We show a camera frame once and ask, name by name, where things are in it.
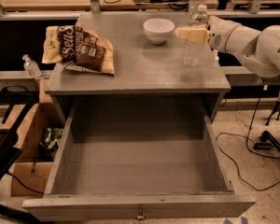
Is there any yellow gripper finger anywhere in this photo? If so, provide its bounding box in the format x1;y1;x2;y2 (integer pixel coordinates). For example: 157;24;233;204
208;16;223;27
175;27;209;44

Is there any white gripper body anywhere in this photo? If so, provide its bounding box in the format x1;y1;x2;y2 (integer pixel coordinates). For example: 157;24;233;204
208;20;241;53

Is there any clear plastic water bottle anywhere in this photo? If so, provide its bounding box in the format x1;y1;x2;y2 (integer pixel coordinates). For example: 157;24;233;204
183;5;208;66

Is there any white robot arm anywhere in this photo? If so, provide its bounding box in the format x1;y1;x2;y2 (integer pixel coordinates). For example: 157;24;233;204
175;16;280;77

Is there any small white pump bottle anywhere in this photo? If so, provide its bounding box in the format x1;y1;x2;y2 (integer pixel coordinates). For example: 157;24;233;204
213;49;220;67

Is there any open grey top drawer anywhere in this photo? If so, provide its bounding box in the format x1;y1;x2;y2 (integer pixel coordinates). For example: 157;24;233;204
23;96;255;221

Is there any clear sanitizer bottle left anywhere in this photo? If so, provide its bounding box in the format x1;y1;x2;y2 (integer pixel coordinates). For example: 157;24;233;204
22;54;42;78

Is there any metal drawer knob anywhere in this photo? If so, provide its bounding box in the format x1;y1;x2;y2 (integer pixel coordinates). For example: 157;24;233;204
135;209;146;221

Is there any white ceramic bowl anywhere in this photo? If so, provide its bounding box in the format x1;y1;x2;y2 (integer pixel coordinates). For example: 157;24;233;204
143;19;175;45

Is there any grey wooden cabinet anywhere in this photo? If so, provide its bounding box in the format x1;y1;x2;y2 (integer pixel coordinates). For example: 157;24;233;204
46;12;231;119

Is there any black tripod stand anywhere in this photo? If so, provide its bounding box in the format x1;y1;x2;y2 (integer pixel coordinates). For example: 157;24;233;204
253;75;280;163

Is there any brown yellow chip bag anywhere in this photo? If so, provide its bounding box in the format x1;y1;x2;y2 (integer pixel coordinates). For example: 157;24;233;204
42;25;115;75

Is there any cardboard box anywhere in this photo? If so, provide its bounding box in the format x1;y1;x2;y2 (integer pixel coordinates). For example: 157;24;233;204
10;78;65;199

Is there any black floor cable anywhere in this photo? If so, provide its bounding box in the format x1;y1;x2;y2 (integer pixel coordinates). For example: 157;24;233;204
216;77;280;192

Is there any black chair frame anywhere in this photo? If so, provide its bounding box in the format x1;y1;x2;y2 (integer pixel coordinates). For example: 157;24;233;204
0;85;35;180

